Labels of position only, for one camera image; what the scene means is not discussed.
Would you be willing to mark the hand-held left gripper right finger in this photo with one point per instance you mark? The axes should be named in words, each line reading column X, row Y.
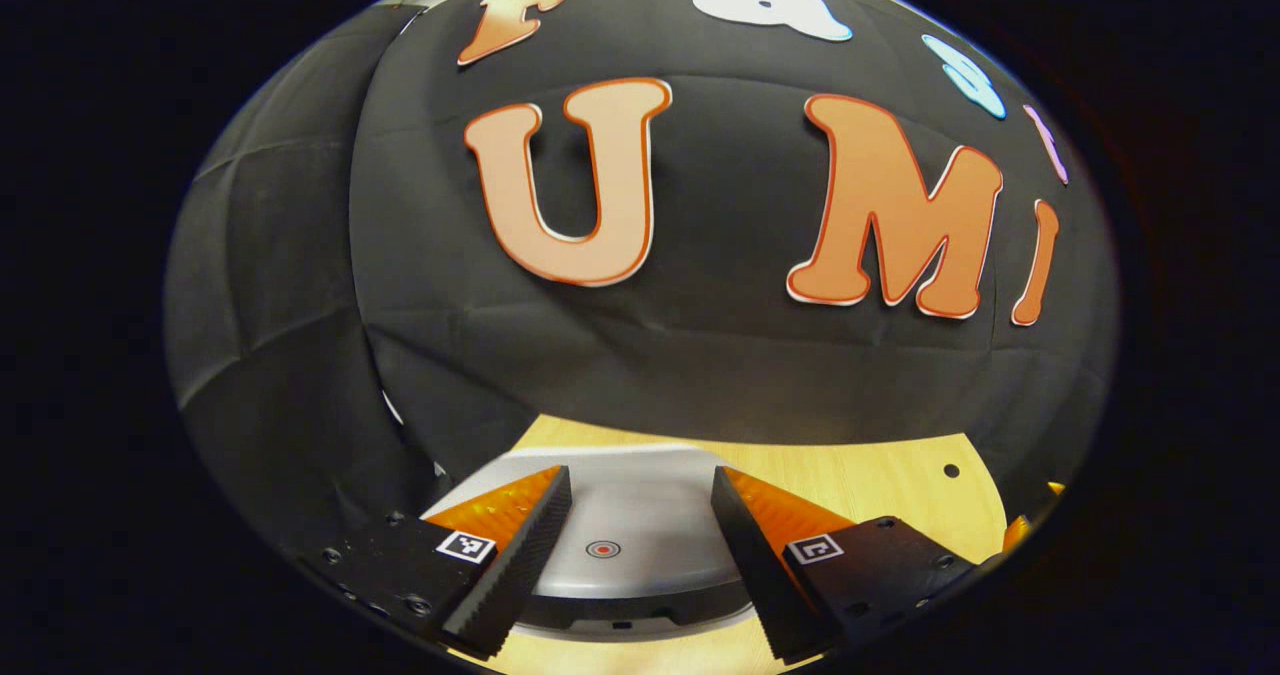
column 755, row 555

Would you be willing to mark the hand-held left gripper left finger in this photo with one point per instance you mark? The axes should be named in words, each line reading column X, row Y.
column 525, row 565

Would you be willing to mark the white desktop garbage bin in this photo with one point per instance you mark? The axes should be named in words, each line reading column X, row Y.
column 640, row 515

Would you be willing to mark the wooden desktop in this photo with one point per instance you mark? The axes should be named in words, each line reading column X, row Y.
column 880, row 485

